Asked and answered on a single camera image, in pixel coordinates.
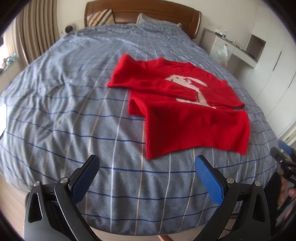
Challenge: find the red knit sweater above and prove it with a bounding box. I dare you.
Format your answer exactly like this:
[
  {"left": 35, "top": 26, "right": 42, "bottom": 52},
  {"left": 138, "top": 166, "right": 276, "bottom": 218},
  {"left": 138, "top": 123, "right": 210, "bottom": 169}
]
[{"left": 107, "top": 54, "right": 250, "bottom": 159}]

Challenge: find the beige curtain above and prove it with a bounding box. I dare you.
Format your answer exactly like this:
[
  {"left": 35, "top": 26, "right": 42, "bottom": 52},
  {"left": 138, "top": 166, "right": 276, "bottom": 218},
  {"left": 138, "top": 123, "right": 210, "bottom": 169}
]
[{"left": 16, "top": 0, "right": 60, "bottom": 68}]

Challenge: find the white pillow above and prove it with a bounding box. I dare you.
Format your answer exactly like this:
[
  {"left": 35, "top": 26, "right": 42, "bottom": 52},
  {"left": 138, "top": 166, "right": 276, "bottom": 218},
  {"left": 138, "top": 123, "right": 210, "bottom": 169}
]
[{"left": 136, "top": 13, "right": 182, "bottom": 28}]

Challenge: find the white wardrobe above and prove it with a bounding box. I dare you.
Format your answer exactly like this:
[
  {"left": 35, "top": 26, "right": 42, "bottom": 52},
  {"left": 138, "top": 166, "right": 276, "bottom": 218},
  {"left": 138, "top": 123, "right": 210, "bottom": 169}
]
[{"left": 234, "top": 15, "right": 295, "bottom": 137}]

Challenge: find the person's right hand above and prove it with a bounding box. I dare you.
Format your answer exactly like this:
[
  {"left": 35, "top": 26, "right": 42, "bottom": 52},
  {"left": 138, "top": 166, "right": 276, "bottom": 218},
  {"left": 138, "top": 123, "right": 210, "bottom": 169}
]
[{"left": 277, "top": 178, "right": 295, "bottom": 206}]

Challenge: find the black round bedside object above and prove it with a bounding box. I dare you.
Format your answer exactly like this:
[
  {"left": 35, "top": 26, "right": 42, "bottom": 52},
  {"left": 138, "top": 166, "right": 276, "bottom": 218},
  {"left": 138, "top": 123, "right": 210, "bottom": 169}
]
[{"left": 65, "top": 25, "right": 74, "bottom": 34}]

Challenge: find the white plastic bag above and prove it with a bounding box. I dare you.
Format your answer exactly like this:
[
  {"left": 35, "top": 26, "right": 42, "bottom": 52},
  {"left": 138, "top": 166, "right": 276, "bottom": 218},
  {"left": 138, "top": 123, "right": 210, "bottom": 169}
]
[{"left": 213, "top": 44, "right": 228, "bottom": 68}]

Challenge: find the striped pillow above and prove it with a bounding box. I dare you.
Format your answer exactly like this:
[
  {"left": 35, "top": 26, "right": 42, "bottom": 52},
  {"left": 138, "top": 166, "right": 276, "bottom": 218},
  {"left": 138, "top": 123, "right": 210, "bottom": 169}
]
[{"left": 86, "top": 9, "right": 115, "bottom": 27}]

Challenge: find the clutter on windowsill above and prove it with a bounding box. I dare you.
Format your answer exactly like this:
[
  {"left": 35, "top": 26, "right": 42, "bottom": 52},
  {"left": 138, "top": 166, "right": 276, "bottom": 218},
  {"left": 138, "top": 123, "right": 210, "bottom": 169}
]
[{"left": 1, "top": 54, "right": 18, "bottom": 70}]

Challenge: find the wooden headboard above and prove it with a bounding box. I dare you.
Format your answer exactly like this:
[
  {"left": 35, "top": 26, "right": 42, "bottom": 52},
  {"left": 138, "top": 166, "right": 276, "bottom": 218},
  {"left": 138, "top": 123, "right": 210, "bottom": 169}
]
[{"left": 84, "top": 0, "right": 202, "bottom": 39}]

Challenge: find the white built-in desk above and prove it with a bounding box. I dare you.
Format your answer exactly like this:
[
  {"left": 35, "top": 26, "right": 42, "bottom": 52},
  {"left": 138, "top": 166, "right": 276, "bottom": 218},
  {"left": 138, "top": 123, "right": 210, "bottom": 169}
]
[{"left": 200, "top": 29, "right": 266, "bottom": 68}]

